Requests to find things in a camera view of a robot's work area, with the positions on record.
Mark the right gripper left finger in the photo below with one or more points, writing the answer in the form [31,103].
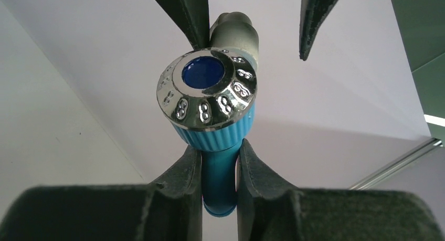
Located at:
[168,208]

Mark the blue plastic water faucet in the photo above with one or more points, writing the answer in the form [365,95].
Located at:
[208,96]

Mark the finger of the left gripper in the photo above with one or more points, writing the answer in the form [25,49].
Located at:
[191,17]
[312,15]

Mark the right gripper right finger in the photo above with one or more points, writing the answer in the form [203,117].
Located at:
[271,208]

